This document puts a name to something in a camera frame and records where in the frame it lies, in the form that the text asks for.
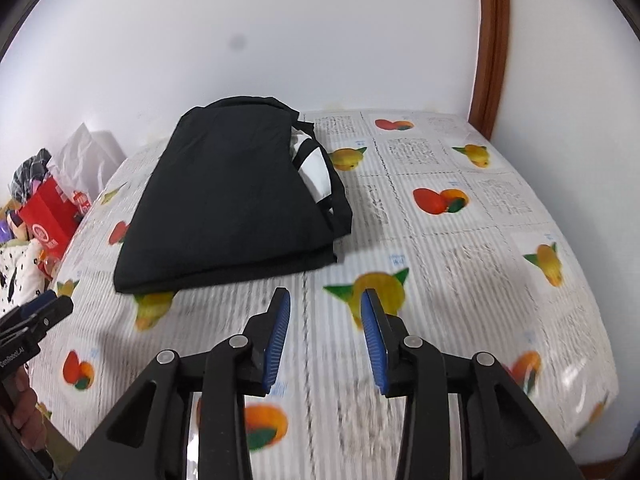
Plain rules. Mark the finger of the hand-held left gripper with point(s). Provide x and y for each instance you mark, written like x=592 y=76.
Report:
x=42 y=300
x=55 y=312

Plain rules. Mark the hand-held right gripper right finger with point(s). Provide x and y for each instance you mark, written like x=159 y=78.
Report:
x=372 y=340

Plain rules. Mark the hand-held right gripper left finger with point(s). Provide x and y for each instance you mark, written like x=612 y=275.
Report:
x=277 y=340

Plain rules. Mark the black blue white jacket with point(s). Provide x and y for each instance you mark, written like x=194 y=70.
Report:
x=215 y=200

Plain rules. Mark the person's left hand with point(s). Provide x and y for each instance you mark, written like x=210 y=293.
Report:
x=29 y=410

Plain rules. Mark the white dotted cloth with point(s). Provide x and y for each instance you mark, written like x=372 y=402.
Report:
x=22 y=275

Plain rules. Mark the red paper bag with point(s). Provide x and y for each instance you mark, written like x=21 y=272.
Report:
x=47 y=220

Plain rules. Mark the dark checked cloth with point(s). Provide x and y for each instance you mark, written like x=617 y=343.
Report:
x=30 y=172

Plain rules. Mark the fruit print bed sheet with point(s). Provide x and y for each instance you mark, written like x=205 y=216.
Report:
x=475 y=260

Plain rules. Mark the white plastic bag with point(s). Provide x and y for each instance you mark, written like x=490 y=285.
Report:
x=85 y=160

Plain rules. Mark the brown wooden door frame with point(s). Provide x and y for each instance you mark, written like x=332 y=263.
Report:
x=487 y=50

